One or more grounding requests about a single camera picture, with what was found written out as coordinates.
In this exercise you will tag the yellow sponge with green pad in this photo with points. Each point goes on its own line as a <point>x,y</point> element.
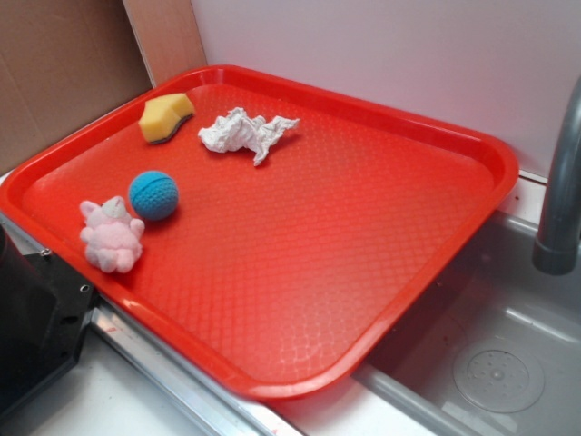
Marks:
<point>163,115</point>

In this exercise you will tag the pink plush unicorn toy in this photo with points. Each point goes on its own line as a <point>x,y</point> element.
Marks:
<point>111,235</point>

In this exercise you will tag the brown cardboard panel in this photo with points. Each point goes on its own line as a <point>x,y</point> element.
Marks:
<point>63,65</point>

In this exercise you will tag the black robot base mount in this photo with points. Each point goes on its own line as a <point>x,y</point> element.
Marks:
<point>46,306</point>

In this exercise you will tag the grey plastic sink basin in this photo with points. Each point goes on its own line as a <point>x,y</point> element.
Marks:
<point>492,347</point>

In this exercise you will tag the blue textured ball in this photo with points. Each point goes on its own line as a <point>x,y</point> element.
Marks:
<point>154,195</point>

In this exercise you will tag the crumpled white paper towel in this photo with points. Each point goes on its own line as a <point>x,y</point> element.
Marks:
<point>237,131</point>

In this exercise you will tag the red plastic tray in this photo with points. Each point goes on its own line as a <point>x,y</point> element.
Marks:
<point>277,279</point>

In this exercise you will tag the grey faucet spout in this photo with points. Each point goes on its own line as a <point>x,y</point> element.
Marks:
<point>558,236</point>

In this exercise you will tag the light wooden board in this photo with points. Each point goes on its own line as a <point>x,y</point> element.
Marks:
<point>167,35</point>

